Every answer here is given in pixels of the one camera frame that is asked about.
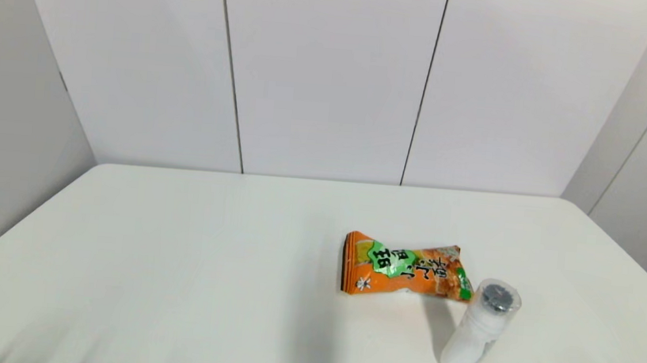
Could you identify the orange snack bag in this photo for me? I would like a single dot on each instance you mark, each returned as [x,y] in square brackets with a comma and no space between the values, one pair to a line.
[408,283]

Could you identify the white plastic bottle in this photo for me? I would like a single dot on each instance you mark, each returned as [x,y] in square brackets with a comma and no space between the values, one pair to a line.
[476,338]

